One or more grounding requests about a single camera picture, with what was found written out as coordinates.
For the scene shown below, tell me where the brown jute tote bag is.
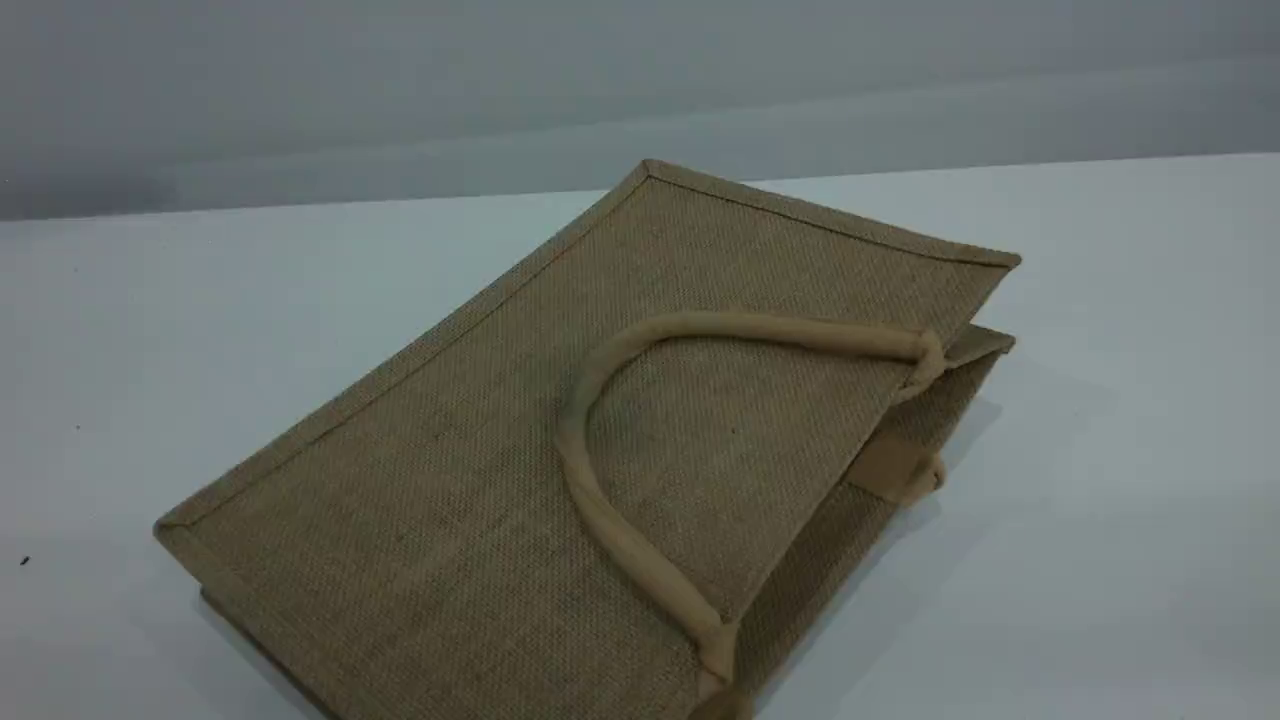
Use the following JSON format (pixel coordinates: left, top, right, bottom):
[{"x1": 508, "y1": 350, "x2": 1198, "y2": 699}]
[{"x1": 152, "y1": 158, "x2": 1023, "y2": 720}]

